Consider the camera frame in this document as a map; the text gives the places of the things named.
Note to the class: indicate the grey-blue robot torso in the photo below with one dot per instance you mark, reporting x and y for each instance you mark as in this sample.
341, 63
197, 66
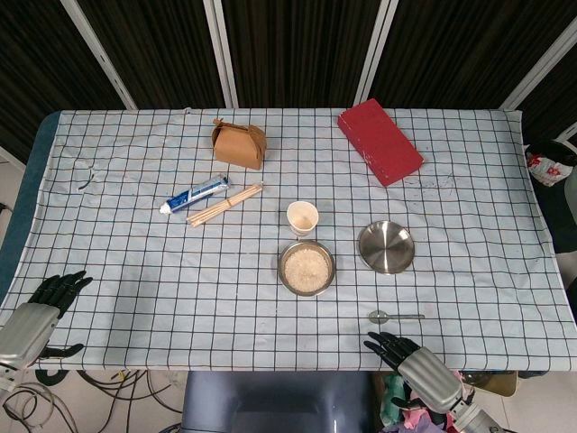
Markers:
270, 401

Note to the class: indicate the blue white toothpaste tube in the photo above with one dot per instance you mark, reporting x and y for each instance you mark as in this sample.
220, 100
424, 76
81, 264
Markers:
194, 195

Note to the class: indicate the white paper cup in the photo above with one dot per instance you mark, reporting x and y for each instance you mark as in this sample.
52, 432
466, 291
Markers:
302, 216

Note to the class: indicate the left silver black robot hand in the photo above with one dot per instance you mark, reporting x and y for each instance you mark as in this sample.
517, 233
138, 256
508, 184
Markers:
27, 329

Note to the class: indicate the shallow metal plate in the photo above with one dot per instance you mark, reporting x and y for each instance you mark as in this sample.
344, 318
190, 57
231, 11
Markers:
386, 247

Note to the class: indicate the light blue checked tablecloth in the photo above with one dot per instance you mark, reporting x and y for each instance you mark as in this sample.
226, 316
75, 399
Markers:
180, 293

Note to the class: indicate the white partition frame post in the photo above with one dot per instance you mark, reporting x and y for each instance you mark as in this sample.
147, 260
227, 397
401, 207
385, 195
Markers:
99, 54
374, 54
222, 54
541, 74

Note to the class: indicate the small metal spoon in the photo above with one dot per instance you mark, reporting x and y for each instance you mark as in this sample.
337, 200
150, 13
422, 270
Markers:
378, 317

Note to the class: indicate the pile of coloured cloths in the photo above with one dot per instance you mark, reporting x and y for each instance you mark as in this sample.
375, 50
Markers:
394, 385

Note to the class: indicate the metal bowl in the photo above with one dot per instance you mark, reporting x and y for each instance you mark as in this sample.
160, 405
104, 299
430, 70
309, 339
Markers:
324, 251

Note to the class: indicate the wrapped wooden stick bundle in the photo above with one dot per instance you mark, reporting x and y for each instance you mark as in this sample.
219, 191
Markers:
225, 204

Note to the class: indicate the white raw rice heap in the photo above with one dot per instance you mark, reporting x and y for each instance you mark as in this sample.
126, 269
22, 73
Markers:
306, 269

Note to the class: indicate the brown paper gable box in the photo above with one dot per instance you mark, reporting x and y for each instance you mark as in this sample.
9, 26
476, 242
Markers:
239, 149

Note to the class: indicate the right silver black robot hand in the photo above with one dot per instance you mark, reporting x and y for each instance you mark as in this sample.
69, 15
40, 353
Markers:
428, 374

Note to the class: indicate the flat red box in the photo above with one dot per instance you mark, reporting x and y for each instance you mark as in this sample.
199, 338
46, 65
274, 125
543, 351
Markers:
381, 140

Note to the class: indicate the brown cardboard piece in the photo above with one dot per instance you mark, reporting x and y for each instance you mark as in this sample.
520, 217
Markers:
496, 383

